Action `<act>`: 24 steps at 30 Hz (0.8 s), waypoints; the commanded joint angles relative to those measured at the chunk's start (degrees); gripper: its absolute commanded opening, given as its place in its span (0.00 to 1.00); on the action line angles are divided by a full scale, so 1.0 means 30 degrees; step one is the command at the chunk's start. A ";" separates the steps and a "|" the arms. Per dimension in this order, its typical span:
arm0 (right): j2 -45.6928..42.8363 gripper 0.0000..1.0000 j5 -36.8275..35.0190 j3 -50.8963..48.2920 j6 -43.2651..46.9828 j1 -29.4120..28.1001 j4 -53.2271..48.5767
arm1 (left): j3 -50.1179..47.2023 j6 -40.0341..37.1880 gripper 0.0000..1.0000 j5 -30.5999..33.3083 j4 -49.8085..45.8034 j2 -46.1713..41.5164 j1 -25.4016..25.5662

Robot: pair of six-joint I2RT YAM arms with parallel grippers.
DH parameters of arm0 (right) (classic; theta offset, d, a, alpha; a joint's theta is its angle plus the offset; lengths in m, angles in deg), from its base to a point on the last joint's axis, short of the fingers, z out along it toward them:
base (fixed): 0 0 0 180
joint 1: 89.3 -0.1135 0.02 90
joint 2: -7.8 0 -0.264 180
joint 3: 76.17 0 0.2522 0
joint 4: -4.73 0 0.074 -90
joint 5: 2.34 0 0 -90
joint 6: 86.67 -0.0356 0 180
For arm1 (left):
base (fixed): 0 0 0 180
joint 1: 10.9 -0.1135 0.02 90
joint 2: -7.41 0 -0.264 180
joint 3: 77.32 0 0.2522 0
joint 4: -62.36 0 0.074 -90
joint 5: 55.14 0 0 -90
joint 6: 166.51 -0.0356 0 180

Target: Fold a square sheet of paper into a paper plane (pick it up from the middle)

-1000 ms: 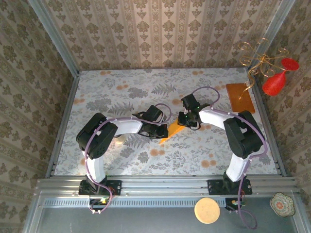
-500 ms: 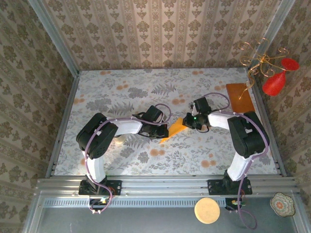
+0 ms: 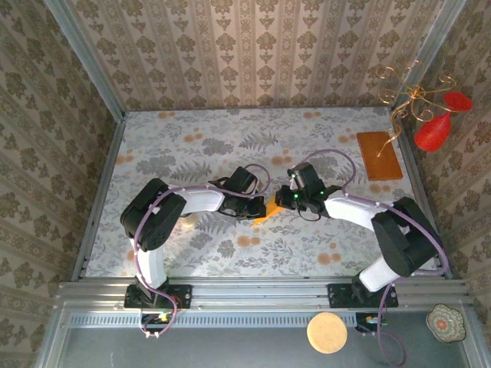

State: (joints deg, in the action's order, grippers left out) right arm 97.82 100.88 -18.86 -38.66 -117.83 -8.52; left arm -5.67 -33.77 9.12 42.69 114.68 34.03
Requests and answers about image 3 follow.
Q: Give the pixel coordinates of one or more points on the orange square paper sheet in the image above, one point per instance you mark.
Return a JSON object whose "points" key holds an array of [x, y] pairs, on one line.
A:
{"points": [[270, 212]]}

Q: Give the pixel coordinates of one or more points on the black base plate left arm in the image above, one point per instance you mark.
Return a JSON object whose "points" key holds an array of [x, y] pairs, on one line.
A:
{"points": [[180, 297]]}

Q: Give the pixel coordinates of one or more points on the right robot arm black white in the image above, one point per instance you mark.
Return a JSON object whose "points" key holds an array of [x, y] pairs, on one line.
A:
{"points": [[406, 237]]}

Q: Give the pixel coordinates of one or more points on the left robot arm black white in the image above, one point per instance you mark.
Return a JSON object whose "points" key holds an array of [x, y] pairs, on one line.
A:
{"points": [[153, 218]]}

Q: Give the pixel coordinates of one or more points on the black base plate right arm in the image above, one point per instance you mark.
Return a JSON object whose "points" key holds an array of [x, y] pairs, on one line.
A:
{"points": [[339, 296]]}

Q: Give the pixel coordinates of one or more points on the floral patterned table cover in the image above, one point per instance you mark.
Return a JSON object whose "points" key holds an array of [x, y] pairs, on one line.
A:
{"points": [[230, 249]]}

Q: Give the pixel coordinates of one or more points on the brown wooden board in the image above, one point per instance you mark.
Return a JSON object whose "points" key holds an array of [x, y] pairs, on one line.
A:
{"points": [[379, 157]]}

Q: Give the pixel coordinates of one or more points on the round cork coaster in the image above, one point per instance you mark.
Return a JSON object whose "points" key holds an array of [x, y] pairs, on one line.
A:
{"points": [[327, 332]]}

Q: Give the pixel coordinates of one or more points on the small black controller board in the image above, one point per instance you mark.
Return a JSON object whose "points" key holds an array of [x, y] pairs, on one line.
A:
{"points": [[368, 324], [153, 324]]}

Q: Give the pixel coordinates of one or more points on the red wine glass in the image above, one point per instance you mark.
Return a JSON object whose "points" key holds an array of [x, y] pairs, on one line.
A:
{"points": [[431, 134]]}

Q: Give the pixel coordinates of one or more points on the red and gold ornament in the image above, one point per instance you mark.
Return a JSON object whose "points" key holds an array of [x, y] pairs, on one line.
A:
{"points": [[413, 94]]}

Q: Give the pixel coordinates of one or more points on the grey metal shelf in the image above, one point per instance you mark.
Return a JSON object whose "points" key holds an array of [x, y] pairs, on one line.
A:
{"points": [[192, 349]]}

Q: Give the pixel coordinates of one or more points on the patterned decorative dish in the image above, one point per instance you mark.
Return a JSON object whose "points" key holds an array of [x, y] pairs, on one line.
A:
{"points": [[446, 322]]}

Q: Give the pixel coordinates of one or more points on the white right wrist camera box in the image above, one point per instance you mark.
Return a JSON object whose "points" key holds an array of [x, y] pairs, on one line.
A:
{"points": [[293, 183]]}

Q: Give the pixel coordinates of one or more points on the long aluminium frame rail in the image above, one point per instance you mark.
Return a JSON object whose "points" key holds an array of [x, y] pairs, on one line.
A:
{"points": [[261, 293]]}

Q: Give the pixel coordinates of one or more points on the aluminium side rail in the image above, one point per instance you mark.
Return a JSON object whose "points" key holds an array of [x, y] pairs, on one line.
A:
{"points": [[100, 191], [416, 172]]}

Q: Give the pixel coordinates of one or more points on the aluminium frame post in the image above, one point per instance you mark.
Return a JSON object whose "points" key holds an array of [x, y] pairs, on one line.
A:
{"points": [[433, 38], [90, 63]]}

